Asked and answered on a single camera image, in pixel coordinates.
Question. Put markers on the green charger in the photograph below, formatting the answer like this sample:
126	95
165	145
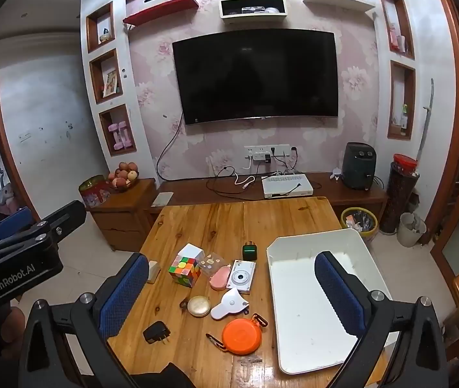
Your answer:
249	252

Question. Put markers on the black charger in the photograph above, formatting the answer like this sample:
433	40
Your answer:
156	331

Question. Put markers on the white set-top box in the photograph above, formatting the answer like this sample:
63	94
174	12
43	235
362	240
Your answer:
288	188

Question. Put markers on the black television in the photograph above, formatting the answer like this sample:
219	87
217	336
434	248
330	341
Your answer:
253	76

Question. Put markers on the dark woven tall basket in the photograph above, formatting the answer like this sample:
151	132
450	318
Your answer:
397	202

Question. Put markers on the white toy phone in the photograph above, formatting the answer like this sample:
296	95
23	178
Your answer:
239	278

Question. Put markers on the person's left hand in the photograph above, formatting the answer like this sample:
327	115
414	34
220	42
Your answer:
11	327

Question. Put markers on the white card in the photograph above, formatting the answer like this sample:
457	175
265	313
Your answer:
162	199

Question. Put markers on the green bottle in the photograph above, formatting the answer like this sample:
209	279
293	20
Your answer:
404	117

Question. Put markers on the yellow rimmed trash bin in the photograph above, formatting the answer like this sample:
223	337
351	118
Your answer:
358	226

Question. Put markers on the dark green air fryer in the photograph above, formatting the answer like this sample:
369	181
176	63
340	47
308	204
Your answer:
358	165

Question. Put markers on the pink oval case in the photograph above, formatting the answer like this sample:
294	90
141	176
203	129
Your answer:
219	279

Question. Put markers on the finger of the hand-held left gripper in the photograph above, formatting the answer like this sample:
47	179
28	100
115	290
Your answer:
11	222
66	215

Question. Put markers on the red lidded jar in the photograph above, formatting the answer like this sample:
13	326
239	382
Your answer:
405	162

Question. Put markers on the white plastic bin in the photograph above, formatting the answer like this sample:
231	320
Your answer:
306	323

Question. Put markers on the small figurine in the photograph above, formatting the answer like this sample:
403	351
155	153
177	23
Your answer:
105	35

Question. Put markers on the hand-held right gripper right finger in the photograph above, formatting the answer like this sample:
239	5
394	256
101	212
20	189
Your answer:
340	295

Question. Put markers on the red wall shelf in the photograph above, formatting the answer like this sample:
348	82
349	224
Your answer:
161	9

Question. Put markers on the picture card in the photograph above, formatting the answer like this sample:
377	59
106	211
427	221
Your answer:
110	83

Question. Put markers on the clear patterned packet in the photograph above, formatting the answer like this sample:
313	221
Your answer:
211	263

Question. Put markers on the white bucket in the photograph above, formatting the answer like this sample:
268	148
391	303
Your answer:
411	232

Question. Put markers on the small white box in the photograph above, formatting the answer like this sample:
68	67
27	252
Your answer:
193	250

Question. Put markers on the grey toy sword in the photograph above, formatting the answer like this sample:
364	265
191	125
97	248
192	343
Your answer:
425	125

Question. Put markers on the pink bottle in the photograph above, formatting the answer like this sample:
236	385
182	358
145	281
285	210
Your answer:
394	37

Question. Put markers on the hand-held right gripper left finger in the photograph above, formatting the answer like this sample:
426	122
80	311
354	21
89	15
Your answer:
124	291

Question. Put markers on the dark clothing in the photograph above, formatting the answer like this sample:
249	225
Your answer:
169	378

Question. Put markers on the small white gadget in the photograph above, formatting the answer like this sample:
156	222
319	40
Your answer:
336	174

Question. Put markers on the white box wall shelf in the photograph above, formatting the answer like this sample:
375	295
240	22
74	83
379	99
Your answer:
249	17

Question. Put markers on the white power strip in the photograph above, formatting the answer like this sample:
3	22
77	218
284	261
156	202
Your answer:
262	149

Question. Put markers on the pink dumbbell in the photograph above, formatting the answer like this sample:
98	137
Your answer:
126	133
115	135

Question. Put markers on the bowl of fruit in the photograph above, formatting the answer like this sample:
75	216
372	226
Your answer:
122	178

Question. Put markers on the gold round compact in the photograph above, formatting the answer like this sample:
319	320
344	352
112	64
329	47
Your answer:
199	306

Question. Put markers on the colourful puzzle cube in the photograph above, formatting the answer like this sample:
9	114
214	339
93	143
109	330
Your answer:
185	270

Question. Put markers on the red tin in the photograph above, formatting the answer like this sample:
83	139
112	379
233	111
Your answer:
94	194

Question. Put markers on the orange round case with carabiners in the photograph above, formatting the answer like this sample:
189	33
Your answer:
241	336

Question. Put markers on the wooden door frame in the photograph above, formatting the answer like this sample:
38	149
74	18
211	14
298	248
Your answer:
5	137

